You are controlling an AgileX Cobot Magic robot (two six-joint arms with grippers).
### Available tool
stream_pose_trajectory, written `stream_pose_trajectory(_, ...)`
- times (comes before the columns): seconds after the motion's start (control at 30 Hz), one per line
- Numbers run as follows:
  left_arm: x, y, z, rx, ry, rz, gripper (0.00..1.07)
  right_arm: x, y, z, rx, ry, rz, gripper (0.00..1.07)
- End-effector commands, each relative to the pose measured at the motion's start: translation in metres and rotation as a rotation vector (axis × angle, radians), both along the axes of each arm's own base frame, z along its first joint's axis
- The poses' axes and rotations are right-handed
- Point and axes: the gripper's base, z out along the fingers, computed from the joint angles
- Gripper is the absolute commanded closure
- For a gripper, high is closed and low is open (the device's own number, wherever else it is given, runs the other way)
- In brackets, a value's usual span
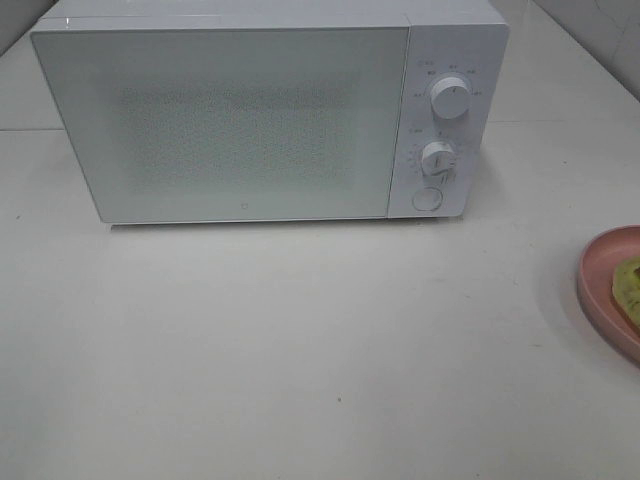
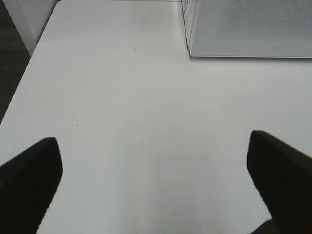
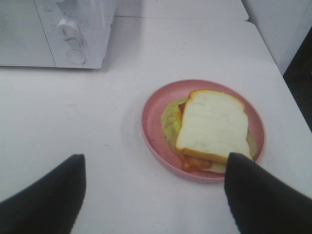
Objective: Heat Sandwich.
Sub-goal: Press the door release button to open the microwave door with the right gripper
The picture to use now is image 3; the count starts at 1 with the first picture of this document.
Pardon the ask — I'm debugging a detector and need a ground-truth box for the white microwave door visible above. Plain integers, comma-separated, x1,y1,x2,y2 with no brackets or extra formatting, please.
0,0,55,67

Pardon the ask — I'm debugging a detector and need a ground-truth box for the white lower microwave knob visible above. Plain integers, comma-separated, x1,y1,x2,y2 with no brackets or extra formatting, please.
56,19,87,49

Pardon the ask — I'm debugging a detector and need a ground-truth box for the pink round plate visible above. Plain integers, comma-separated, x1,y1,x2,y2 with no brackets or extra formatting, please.
141,79,266,183

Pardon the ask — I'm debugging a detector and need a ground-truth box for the white microwave oven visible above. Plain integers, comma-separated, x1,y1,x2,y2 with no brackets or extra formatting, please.
0,0,116,69

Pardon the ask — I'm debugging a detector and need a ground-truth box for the sandwich with white bread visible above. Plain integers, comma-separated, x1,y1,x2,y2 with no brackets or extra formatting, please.
160,89,257,174

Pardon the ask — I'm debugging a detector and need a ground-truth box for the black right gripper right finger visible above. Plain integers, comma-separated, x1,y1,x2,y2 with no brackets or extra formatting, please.
224,153,312,234

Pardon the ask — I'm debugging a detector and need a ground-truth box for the white round door button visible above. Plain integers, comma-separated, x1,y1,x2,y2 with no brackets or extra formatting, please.
66,49,86,64

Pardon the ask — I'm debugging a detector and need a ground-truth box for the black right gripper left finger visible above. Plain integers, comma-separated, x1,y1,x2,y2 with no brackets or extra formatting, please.
0,154,86,234

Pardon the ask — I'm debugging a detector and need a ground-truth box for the dark cabinet at right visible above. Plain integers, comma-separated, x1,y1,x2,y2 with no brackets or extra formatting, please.
283,31,312,128

